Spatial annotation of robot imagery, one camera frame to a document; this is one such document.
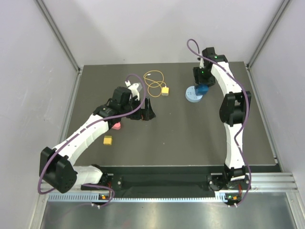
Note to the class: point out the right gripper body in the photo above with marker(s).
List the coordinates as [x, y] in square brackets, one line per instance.
[201, 76]

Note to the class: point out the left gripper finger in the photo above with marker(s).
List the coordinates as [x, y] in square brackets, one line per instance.
[148, 114]
[147, 105]

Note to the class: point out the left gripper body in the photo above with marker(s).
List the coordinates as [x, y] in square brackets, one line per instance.
[135, 105]

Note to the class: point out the dark blue cube socket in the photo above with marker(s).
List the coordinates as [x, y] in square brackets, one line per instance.
[201, 89]

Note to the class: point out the yellow cube plug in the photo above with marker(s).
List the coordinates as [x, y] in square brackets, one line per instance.
[107, 140]

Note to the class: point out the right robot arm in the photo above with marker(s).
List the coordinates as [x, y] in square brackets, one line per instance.
[214, 69]

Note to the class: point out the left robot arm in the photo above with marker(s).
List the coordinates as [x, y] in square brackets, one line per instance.
[56, 164]

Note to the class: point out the light blue round power strip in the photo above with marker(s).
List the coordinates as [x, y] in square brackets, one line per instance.
[191, 96]

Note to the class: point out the pink triangular power strip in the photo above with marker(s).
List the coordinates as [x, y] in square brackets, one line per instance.
[117, 126]

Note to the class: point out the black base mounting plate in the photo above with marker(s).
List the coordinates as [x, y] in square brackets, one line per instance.
[202, 181]

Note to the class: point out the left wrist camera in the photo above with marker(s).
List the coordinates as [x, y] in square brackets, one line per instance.
[135, 89]

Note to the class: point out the yellow charger with cable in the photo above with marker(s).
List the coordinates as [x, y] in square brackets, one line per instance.
[165, 91]

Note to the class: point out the slotted cable duct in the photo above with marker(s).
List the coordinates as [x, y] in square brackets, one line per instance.
[104, 197]

